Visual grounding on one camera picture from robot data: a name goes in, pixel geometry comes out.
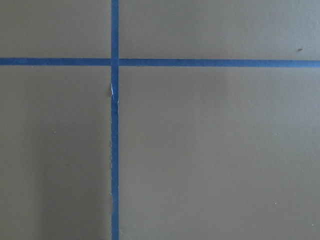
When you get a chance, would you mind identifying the brown paper table cover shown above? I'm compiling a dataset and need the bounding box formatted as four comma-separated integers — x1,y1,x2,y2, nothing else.
0,0,320,240

